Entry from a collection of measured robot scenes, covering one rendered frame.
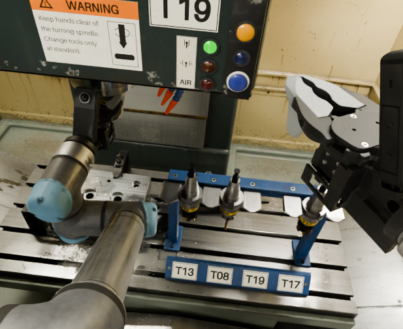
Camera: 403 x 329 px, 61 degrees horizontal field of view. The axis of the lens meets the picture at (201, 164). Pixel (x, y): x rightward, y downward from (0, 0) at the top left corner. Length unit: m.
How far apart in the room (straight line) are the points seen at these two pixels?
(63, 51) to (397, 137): 0.48
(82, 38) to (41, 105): 1.60
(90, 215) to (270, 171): 1.35
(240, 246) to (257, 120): 0.88
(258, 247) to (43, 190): 0.79
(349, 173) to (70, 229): 0.56
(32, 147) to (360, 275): 1.74
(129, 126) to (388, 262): 1.14
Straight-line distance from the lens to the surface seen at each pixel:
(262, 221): 1.29
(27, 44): 0.62
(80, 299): 0.42
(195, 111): 1.39
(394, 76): 0.31
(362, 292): 1.40
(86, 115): 0.74
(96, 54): 0.58
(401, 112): 0.31
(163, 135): 1.50
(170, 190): 0.93
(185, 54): 0.54
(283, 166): 1.98
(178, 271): 1.11
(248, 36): 0.51
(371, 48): 1.77
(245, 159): 1.96
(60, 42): 0.59
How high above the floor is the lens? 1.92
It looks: 45 degrees down
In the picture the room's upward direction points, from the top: 5 degrees clockwise
